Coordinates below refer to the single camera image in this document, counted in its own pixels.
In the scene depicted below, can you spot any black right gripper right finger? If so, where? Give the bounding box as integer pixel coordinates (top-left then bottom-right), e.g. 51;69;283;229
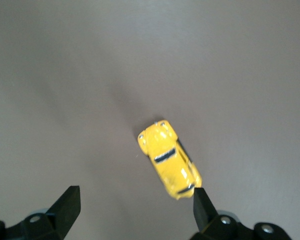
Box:
189;187;293;240

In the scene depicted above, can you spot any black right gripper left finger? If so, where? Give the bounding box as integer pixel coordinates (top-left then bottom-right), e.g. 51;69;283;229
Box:
0;185;81;240

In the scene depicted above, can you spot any yellow toy beetle car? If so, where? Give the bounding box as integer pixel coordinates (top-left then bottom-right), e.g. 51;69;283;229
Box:
136;119;203;200

